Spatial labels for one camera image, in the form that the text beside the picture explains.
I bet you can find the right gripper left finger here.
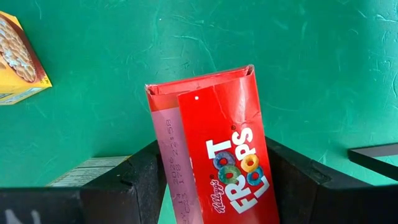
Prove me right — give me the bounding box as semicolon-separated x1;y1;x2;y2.
0;139;168;224

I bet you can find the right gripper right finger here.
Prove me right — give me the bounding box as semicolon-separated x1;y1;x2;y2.
264;136;398;224

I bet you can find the yellow Corn Pops cereal box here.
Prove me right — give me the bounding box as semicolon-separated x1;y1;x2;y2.
45;155;131;188
0;11;53;106

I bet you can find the red Froot Loops cereal box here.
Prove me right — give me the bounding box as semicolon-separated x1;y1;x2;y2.
144;64;281;224

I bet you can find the green table mat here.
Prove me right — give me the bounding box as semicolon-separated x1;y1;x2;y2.
0;0;398;224

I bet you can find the wooden shelf with black frame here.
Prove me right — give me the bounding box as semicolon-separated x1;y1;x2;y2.
347;143;398;182

